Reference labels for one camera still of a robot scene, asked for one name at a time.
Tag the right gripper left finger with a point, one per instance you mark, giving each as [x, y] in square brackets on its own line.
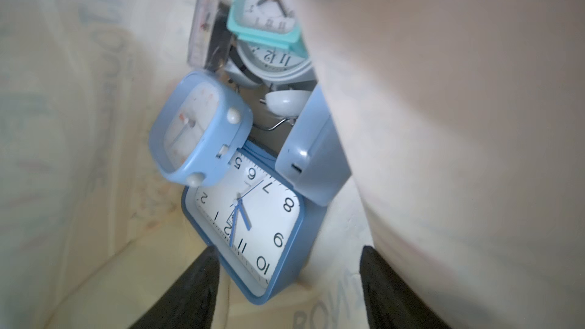
[191, 300]

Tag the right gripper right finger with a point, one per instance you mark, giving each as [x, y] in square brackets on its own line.
[389, 301]

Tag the light blue square alarm clock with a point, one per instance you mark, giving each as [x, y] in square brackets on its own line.
[198, 131]

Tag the beige canvas tote bag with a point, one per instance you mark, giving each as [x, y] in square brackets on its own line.
[462, 121]

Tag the mint green square alarm clock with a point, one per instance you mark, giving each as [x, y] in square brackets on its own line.
[271, 23]

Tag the large blue square alarm clock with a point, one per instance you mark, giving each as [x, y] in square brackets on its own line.
[261, 226]

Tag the white twin bell alarm clock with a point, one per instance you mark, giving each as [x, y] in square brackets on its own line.
[290, 78]

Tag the clear small travel clock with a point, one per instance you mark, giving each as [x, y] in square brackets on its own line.
[210, 40]

